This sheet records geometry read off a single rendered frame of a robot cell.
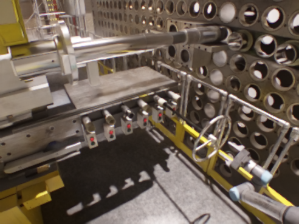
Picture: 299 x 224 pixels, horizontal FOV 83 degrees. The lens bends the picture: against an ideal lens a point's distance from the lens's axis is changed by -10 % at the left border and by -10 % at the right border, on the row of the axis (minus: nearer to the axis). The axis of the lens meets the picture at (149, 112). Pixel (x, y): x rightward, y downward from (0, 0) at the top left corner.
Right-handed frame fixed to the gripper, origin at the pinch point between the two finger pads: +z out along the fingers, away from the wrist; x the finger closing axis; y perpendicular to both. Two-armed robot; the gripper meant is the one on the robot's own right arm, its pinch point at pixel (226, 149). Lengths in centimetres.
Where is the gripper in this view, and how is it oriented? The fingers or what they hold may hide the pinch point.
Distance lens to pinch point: 132.3
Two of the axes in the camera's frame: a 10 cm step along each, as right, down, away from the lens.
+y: 5.0, 5.1, 7.0
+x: 6.8, -7.3, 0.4
